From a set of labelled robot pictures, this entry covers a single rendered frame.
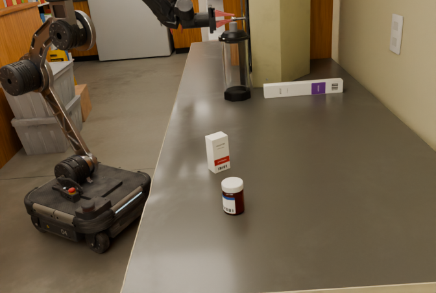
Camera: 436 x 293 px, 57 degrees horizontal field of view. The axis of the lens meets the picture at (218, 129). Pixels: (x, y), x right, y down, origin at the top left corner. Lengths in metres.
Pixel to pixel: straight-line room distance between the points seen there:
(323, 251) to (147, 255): 0.31
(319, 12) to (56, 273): 1.82
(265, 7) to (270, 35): 0.10
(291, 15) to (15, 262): 1.90
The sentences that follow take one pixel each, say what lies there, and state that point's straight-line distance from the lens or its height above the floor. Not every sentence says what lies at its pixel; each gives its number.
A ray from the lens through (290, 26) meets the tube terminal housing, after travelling 1.60.
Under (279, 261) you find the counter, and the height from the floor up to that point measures 0.94.
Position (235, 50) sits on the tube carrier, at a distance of 1.41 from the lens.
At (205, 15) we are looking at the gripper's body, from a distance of 1.61.
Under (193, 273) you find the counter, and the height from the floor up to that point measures 0.94.
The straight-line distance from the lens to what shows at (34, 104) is 3.57.
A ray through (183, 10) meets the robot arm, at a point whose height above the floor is 1.25.
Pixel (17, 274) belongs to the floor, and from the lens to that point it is 2.45.
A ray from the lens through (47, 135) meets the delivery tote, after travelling 3.63.
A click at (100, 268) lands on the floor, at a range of 2.28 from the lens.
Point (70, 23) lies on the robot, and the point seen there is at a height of 1.19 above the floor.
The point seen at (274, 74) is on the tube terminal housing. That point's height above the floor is 0.99.
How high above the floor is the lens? 1.43
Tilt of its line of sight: 23 degrees down
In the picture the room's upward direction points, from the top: 5 degrees counter-clockwise
